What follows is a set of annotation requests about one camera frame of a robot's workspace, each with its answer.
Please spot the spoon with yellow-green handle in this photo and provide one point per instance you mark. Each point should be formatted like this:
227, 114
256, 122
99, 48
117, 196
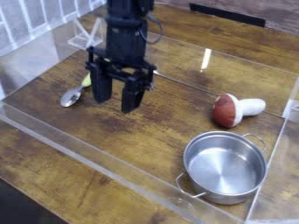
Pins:
72, 95

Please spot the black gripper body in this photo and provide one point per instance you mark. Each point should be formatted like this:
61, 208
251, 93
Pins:
117, 69

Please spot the clear acrylic front barrier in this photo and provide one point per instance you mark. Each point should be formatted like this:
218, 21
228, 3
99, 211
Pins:
145, 184

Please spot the red and white plush mushroom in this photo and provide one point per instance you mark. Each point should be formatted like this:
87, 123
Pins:
228, 109

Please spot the silver metal pot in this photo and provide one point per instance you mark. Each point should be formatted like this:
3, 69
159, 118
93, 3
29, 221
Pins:
224, 167

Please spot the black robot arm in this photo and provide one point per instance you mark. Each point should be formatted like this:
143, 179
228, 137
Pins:
121, 60

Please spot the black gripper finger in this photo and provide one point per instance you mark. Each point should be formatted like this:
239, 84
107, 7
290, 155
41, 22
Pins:
101, 85
132, 96

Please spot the clear acrylic triangle stand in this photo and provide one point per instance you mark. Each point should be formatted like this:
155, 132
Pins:
83, 38

